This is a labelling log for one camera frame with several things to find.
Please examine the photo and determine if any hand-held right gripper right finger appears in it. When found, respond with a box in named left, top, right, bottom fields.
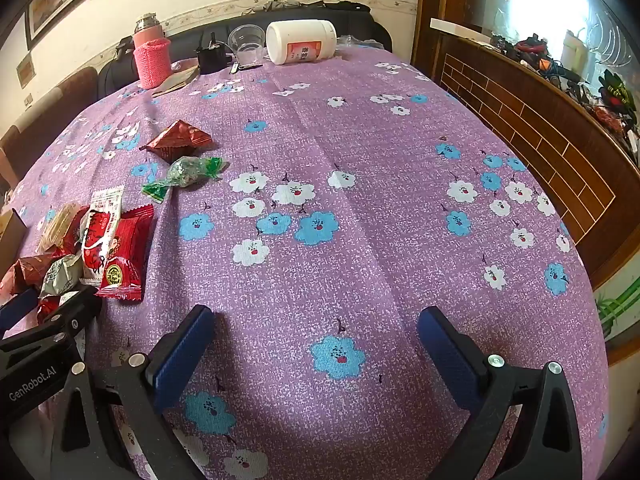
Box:
left=418, top=306, right=583, bottom=480

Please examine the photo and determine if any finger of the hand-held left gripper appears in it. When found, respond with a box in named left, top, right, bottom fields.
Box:
left=0, top=289, right=40, bottom=332
left=0, top=286, right=103, bottom=356

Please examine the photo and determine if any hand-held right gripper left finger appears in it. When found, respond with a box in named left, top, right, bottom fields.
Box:
left=52, top=305, right=216, bottom=480

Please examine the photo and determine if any small red snack packet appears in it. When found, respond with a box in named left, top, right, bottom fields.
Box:
left=36, top=296, right=63, bottom=326

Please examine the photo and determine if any white green snack packet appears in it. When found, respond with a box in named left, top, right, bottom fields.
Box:
left=39, top=254, right=83, bottom=297

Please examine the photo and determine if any brown cardboard box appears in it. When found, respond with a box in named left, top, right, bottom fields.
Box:
left=0, top=209, right=28, bottom=278

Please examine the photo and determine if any green candy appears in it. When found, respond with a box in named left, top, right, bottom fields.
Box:
left=141, top=156, right=226, bottom=204

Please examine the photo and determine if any brown red snack packet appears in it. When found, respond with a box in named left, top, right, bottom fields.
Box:
left=5, top=252, right=63, bottom=296

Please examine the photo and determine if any square red snack packet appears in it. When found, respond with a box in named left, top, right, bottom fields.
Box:
left=95, top=206, right=155, bottom=302

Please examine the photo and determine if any long red white snack packet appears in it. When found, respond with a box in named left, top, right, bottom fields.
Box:
left=80, top=185, right=126, bottom=288

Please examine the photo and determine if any tan round pastry packet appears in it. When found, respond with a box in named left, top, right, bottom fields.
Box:
left=37, top=201, right=88, bottom=256

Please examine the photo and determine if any purple floral tablecloth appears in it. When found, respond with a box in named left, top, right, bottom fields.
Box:
left=0, top=42, right=611, bottom=480

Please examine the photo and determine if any brown armchair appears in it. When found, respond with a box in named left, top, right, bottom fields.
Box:
left=0, top=66, right=98, bottom=186

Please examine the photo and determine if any dark red triangular snack packet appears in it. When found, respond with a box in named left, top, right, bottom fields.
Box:
left=139, top=120, right=217, bottom=163

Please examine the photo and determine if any wooden brick-pattern counter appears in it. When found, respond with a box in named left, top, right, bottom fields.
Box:
left=412, top=0, right=640, bottom=291

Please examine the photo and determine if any tan paper booklet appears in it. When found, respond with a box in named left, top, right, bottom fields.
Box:
left=151, top=60, right=201, bottom=98

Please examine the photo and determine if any pink bottle with knit sleeve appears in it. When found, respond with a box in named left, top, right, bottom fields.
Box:
left=132, top=12, right=172, bottom=90

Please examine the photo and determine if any small black object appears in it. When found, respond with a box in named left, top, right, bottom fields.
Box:
left=197, top=32, right=236, bottom=75

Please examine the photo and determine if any clear plastic bag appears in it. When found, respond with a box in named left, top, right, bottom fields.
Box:
left=336, top=34, right=386, bottom=52

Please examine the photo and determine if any white flat board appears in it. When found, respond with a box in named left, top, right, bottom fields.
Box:
left=430, top=17, right=493, bottom=43

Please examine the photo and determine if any clear plastic cup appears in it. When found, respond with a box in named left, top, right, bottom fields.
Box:
left=228, top=24, right=266, bottom=67

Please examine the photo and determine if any black sofa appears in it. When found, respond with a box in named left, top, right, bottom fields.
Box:
left=97, top=2, right=393, bottom=98

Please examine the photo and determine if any white plastic jar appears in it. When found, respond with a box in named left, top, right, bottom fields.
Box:
left=265, top=19, right=337, bottom=66

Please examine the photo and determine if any green bamboo wall panel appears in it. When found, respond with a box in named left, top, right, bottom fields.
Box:
left=592, top=270, right=640, bottom=356

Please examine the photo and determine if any pile of cables and tools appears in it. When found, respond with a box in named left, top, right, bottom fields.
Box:
left=500, top=30, right=640, bottom=161

